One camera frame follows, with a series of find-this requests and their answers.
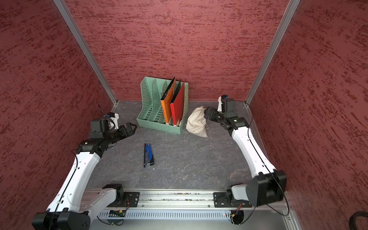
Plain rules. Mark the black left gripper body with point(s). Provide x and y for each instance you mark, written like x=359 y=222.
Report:
x=114 y=135

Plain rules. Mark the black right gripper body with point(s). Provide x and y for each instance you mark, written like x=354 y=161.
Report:
x=215 y=115

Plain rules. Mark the beige cloth soil bag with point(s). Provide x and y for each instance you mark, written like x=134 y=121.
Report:
x=196 y=123

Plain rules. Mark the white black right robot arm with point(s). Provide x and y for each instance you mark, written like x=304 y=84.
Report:
x=268 y=184

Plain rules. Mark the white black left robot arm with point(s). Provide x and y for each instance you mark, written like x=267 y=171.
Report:
x=65 y=212

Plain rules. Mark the green perforated file organizer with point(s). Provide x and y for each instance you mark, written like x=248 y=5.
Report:
x=151 y=115

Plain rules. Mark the red folder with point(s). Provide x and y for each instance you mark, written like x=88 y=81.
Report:
x=177 y=107

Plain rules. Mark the blue black stapler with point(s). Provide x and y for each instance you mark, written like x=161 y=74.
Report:
x=148 y=155

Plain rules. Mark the black folder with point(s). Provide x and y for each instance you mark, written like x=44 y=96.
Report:
x=176 y=91

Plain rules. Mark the orange folder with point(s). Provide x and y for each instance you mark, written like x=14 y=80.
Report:
x=166 y=99

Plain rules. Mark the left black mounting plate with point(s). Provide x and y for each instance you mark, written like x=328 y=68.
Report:
x=131 y=200

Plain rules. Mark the black mounting plate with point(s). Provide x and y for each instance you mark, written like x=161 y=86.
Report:
x=131 y=200
x=221 y=200

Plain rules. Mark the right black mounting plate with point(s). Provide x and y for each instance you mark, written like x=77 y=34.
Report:
x=221 y=200

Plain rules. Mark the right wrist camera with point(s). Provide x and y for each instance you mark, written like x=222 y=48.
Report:
x=227 y=107

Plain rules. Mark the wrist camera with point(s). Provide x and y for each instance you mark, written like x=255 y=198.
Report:
x=105 y=123
x=227 y=107

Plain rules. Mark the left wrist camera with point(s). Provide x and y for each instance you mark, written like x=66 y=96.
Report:
x=105 y=123

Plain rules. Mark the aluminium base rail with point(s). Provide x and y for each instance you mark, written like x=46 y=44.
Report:
x=177 y=199

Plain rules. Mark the right aluminium corner post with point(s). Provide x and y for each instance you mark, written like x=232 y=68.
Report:
x=283 y=25

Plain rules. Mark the aluminium corner post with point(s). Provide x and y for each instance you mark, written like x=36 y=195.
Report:
x=283 y=25
x=68 y=18

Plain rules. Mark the left aluminium corner post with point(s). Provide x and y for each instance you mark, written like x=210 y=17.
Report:
x=68 y=18

